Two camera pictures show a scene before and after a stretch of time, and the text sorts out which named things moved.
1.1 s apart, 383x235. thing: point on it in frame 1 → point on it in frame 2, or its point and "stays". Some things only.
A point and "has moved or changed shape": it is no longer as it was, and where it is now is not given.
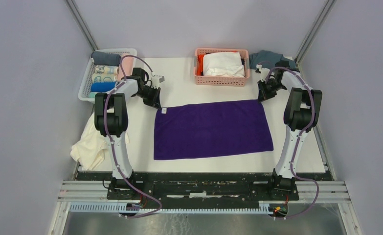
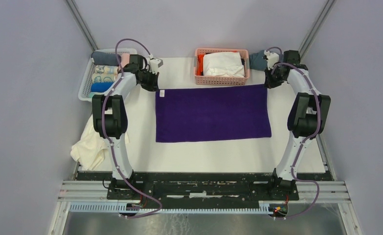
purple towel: x=230 y=128 has moved or changed shape
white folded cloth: x=223 y=64 stays
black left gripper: x=155 y=102 → x=153 y=86
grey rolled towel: x=100 y=58 stays
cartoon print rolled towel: x=106 y=69 stays
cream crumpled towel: x=91 y=152 stays
